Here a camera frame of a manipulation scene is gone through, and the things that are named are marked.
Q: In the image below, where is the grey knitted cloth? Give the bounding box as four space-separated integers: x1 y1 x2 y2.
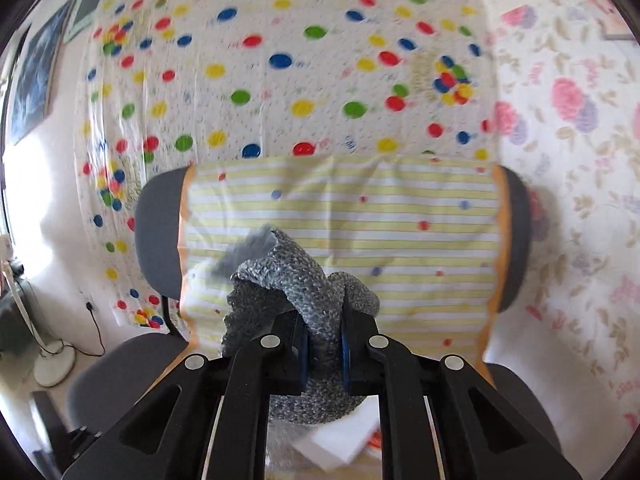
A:
212 226 380 426

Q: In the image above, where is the red white paper cup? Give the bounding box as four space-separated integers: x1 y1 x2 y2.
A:
367 429 382 455

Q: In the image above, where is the dark grey office chair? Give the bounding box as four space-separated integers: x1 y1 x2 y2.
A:
67 168 561 448

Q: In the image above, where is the white standing fan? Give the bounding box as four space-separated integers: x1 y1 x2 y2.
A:
1 261 76 388

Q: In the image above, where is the yellow striped plastic cover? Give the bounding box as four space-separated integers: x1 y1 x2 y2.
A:
176 156 514 370

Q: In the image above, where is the black power cable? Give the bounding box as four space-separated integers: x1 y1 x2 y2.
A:
60 301 108 359

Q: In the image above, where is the floral wall sheet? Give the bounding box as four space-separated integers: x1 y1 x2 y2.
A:
482 0 640 430

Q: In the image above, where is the polka dot wall sheet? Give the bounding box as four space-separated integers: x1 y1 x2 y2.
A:
74 0 498 328

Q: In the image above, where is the dark framed wall poster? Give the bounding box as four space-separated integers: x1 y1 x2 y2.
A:
9 0 75 145

